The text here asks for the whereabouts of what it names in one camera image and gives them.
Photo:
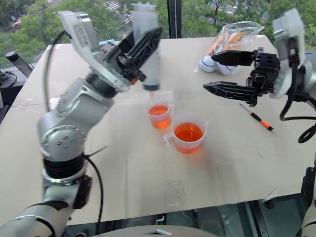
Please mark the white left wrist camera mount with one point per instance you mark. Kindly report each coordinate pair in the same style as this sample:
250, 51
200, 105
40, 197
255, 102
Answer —
81, 34

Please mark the blue tape strip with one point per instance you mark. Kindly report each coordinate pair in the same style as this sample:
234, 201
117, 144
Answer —
106, 42

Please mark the black cylindrical stand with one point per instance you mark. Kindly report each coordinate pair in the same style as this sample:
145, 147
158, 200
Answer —
13, 57

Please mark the black orange screwdriver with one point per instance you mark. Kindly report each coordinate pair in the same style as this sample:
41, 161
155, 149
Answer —
259, 119

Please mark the black window frame post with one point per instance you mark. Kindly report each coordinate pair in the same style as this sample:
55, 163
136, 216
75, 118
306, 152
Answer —
175, 18

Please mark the white ball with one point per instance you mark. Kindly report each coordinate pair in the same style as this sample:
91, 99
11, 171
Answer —
225, 69
207, 64

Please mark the large clear cup red liquid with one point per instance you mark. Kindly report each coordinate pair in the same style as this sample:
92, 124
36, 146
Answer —
188, 138

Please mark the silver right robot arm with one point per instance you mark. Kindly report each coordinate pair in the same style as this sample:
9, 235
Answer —
309, 74

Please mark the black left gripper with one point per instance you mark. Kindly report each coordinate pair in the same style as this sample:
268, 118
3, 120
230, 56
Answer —
118, 59

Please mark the black side table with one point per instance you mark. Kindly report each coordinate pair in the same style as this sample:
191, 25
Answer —
10, 98

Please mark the small clear cup red liquid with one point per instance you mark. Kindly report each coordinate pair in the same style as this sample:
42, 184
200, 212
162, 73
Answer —
159, 116

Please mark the clear plastic zip bag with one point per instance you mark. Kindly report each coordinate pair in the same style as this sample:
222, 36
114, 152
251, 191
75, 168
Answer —
234, 32

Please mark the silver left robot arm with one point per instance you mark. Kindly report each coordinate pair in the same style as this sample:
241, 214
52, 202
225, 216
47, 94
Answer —
61, 111

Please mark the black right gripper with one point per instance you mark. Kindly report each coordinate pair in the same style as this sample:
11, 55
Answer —
266, 66

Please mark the white tape piece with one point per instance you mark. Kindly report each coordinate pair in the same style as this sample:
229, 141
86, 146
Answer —
274, 195

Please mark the large clear plastic syringe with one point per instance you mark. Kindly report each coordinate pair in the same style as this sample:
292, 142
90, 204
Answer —
151, 74

